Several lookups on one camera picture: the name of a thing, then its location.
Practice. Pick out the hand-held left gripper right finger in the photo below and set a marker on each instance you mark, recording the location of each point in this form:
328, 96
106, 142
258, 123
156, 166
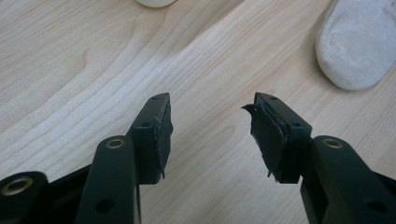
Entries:
280, 140

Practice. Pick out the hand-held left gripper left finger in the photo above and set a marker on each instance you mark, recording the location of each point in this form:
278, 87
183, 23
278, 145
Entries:
146, 149

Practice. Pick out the whitish soft fabric bundle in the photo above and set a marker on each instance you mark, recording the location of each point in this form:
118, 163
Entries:
355, 46

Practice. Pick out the small white round object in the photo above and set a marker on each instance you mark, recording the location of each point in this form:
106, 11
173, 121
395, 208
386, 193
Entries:
155, 2

